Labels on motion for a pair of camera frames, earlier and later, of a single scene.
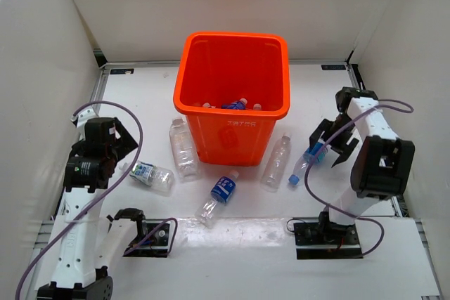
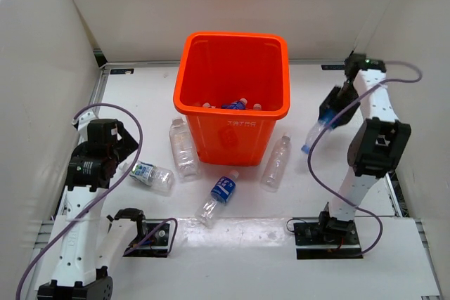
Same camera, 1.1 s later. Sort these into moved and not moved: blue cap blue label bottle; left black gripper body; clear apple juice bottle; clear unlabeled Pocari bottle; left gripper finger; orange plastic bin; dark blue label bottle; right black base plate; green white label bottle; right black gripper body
Moved: blue cap blue label bottle; right black gripper body
Not moved: clear unlabeled Pocari bottle; left gripper finger; orange plastic bin; left black gripper body; dark blue label bottle; green white label bottle; clear apple juice bottle; right black base plate
